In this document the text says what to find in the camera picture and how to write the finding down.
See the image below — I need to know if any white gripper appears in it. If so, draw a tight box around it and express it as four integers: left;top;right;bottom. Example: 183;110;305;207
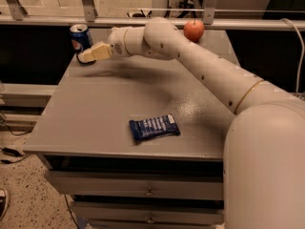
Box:
77;27;130;64

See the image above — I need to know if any blue pepsi can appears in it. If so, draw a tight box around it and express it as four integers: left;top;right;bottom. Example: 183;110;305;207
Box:
70;24;93;65

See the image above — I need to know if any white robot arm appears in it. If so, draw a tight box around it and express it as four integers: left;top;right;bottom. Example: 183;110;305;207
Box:
80;17;305;229

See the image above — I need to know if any blue snack bar wrapper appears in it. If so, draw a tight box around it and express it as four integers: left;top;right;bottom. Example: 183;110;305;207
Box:
129;114;180;142

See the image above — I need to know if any metal railing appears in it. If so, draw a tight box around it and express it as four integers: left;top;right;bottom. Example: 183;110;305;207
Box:
0;0;305;31

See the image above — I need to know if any red apple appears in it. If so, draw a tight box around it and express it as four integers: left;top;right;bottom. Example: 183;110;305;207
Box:
183;19;205;42

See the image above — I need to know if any black office chair base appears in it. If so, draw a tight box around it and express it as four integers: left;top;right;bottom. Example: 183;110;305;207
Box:
127;0;194;18

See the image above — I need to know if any black and white sneaker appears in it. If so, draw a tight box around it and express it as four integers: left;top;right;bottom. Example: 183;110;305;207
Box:
0;188;10;220

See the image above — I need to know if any black cable on floor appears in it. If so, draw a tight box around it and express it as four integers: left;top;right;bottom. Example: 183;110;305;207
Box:
0;112;32;165

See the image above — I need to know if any white cable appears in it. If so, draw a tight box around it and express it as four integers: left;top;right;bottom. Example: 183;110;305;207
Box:
280;17;305;97

